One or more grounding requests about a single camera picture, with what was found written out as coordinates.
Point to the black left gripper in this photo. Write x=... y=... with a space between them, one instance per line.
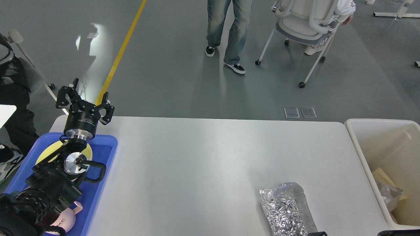
x=82 y=124

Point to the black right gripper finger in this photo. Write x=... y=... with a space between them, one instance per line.
x=322 y=233

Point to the silver foil bag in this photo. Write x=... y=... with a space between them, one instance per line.
x=391 y=195
x=287 y=211

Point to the yellow plastic plate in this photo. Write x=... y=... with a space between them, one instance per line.
x=49 y=150

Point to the brown paper bag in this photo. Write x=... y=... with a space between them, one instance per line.
x=380 y=176

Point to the pink HOME mug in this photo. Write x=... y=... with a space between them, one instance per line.
x=66 y=220

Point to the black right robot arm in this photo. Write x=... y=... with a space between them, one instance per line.
x=412 y=232

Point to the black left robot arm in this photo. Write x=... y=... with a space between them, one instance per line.
x=54 y=183

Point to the blue plastic tray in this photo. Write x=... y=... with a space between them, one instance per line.
x=104 y=149

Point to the grey chair at left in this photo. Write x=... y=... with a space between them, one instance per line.
x=35 y=78

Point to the white side table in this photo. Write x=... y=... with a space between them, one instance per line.
x=6 y=111

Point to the white plastic bin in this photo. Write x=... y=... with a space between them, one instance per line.
x=393 y=146

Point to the right floor marker plate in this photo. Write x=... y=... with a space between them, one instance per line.
x=309 y=113

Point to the floor marker plate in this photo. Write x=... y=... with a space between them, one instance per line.
x=292 y=113
x=309 y=113

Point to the left floor marker plate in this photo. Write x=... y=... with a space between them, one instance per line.
x=292 y=113

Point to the walking person in grey trousers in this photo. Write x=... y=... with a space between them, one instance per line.
x=217 y=12

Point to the grey rolling chair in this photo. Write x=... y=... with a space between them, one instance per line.
x=306 y=22

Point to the seated person in white tracksuit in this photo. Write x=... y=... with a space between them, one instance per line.
x=344 y=7

